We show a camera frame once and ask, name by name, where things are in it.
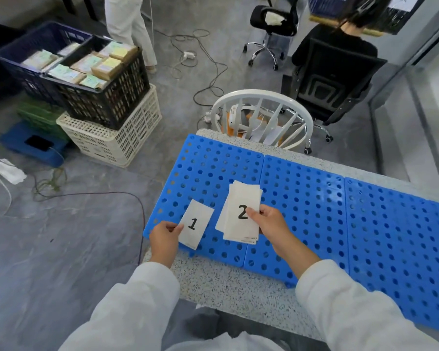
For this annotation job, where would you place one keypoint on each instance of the person's right hand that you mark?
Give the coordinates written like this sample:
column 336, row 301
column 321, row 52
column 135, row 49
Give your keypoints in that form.
column 274, row 226

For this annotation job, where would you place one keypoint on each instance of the person's left hand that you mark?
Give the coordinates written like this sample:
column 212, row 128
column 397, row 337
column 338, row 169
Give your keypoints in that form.
column 164, row 241

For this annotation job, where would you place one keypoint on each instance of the person's left forearm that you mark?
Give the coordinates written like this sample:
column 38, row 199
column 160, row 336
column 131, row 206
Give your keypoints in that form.
column 131, row 307

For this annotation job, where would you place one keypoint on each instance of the person's right forearm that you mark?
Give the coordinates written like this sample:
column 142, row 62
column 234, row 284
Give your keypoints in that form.
column 344, row 303

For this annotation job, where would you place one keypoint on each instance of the white paper sheets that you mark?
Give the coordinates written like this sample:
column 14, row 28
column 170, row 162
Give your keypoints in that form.
column 267, row 137

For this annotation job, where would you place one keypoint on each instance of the orange seat cushion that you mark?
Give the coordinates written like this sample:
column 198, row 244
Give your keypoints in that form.
column 230, row 133

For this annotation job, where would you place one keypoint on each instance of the cream plastic crate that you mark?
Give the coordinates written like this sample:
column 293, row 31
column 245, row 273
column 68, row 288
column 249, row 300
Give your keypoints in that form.
column 113, row 142

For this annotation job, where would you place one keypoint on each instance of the white headset device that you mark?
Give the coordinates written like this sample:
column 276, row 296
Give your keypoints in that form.
column 236, row 118

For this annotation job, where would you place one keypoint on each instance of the white power strip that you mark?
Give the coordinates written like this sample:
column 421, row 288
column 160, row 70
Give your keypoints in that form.
column 189, row 54
column 207, row 116

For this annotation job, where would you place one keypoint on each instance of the black plastic crate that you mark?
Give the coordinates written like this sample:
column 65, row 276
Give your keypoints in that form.
column 106, row 102

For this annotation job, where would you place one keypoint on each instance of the black office chair patterned back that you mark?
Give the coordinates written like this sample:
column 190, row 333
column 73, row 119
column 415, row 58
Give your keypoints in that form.
column 336, row 80

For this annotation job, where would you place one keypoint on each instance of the black smartphone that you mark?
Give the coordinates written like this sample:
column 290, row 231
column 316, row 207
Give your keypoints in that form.
column 39, row 143

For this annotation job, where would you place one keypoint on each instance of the green plastic crate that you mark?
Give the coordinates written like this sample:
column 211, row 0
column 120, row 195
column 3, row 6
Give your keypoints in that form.
column 40, row 116

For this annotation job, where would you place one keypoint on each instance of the pile of taped parcels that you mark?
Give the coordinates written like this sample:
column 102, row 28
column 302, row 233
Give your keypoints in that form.
column 95, row 65

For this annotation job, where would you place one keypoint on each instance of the black mesh office chair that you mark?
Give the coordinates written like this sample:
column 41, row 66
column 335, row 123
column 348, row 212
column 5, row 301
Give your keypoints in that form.
column 278, row 31

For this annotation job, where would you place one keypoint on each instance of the white cloth on chair seat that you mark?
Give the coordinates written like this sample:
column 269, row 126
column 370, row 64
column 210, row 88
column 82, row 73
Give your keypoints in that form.
column 276, row 18

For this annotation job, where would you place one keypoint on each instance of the small yellow desk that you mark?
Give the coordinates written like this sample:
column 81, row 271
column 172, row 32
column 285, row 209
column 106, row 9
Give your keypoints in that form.
column 316, row 20

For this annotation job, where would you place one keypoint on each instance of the flat taped parcel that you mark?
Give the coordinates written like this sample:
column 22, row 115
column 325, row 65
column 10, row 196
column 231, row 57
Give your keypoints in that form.
column 68, row 49

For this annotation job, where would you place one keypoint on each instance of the large taped brown parcel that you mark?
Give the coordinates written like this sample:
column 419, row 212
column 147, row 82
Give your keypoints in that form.
column 40, row 59

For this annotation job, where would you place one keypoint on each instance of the navy blue plastic crate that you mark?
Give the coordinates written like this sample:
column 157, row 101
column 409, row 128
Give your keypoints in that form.
column 18, row 73

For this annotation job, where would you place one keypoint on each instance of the blue crate with paper sign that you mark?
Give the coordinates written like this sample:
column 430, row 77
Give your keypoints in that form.
column 322, row 5

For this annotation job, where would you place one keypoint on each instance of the black crate with paper sign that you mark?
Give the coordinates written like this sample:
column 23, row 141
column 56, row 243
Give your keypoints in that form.
column 391, row 21

